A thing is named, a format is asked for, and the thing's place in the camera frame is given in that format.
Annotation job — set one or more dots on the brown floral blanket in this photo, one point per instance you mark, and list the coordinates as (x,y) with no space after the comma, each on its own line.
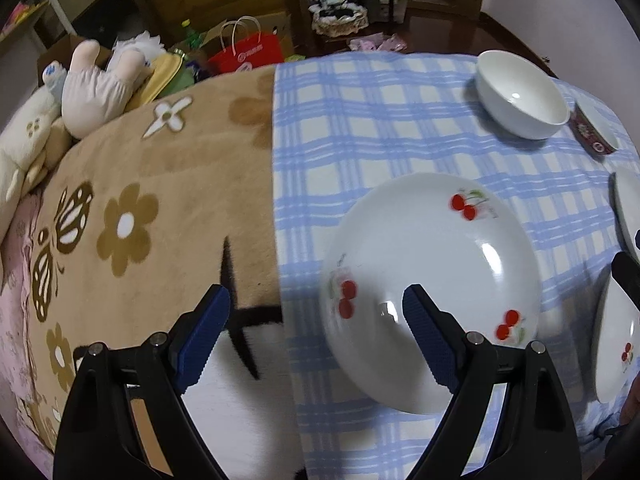
(150,170)

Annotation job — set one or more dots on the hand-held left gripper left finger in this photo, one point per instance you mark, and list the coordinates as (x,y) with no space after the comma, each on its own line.
(205,340)

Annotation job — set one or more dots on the pink packets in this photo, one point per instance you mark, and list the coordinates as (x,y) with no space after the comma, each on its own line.
(375,42)

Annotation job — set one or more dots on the blue plaid cloth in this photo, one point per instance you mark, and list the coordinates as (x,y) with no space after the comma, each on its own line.
(350,135)

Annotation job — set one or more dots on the shelf with colourful things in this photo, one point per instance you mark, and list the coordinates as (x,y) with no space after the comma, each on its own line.
(25,15)

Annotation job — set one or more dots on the yellow green cushion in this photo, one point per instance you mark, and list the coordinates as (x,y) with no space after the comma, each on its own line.
(165,75)

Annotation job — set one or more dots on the white bowl orange cartoon print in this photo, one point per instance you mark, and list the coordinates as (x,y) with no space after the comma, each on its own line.
(510,80)

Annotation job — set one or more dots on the white stuffed toy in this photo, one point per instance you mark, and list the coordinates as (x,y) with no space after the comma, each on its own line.
(95,95)

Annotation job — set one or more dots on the red paper bag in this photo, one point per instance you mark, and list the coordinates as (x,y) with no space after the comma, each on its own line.
(245,55)

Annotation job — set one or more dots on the woven basket with cloth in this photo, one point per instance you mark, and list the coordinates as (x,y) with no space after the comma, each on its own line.
(340,17)

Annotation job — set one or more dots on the white cherry print plate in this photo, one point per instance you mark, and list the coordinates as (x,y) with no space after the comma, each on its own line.
(629,210)
(425,240)
(612,340)

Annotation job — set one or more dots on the cream plush toy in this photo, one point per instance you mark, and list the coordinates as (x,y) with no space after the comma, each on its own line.
(25,130)

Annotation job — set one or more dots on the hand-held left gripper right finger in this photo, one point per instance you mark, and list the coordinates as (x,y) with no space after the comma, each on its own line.
(430,340)

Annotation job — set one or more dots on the white fluffy plush toy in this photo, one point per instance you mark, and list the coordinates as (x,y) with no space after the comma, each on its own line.
(137,45)

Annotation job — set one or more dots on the green plastic bottle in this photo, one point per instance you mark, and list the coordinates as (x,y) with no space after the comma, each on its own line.
(190,35)

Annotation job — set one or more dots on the cardboard box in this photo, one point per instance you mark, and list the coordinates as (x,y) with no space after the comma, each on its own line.
(277,25)
(60,52)

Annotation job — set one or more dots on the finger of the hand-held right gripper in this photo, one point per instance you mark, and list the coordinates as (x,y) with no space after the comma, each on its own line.
(627,272)

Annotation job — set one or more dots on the red patterned bowl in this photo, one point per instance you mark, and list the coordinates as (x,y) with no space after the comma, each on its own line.
(590,132)

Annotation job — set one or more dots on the pink blanket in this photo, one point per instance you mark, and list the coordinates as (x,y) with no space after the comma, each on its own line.
(15,310)

